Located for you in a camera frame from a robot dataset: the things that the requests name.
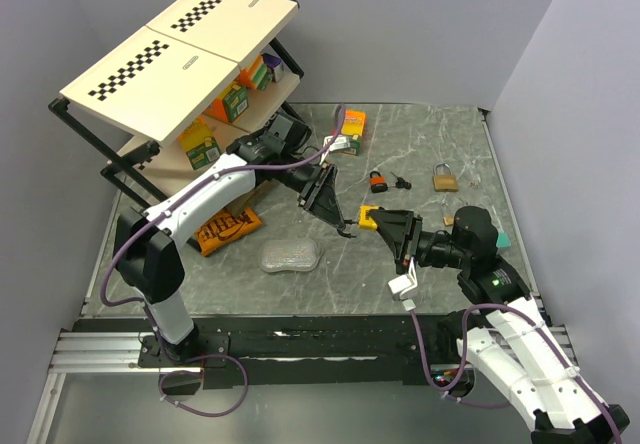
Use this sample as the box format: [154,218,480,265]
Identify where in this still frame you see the large brass padlock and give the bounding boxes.
[432,162,459,192]

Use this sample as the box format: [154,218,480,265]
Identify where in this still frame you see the yellow green box lower shelf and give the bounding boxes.
[178,117,222,171]

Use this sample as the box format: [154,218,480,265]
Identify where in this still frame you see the orange green box on table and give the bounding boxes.
[341,109,367,156]

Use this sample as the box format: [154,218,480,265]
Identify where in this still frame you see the silver glitter sponge pad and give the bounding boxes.
[258,238,323,274]

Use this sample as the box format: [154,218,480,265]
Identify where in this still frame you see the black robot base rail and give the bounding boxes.
[137,311,494,390]

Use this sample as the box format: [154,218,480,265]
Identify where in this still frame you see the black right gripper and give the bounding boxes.
[369,208,470,276]

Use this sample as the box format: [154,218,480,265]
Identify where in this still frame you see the black keys of orange padlock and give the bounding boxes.
[393,173,412,190]

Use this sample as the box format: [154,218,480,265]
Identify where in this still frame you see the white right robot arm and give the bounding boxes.
[359,206,630,443]

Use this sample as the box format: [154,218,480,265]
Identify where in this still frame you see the orange green box middle shelf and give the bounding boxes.
[203,81,249,124]

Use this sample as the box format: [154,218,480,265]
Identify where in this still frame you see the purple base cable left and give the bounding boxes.
[158,351,250,418]

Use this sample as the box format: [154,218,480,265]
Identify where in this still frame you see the orange green box shelf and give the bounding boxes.
[236,55,273,91]
[203,81,249,124]

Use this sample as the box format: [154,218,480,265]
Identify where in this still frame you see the orange green box upper shelf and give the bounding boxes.
[236,55,273,91]

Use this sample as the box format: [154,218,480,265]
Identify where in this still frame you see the purple white small box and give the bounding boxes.
[262,53,285,83]

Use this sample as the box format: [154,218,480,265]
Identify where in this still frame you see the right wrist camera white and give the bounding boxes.
[387,258,418,312]

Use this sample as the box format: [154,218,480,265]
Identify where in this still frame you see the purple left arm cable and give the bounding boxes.
[98,103,347,310]

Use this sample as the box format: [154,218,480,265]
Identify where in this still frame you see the teal rectangular box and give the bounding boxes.
[496,231,512,251]

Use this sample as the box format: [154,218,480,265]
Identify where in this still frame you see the yellow black padlock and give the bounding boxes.
[336,205,383,239]

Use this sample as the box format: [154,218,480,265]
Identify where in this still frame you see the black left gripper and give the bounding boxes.
[278,152,346,232]

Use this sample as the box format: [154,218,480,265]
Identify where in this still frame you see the orange snack bag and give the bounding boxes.
[194,208,262,257]

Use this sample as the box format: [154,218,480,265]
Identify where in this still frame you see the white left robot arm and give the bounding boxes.
[113,113,347,366]

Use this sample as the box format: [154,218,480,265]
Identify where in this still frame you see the beige two-tier shelf rack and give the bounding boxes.
[48,0,304,207]

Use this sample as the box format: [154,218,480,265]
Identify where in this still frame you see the orange black padlock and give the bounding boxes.
[369,170,389,194]

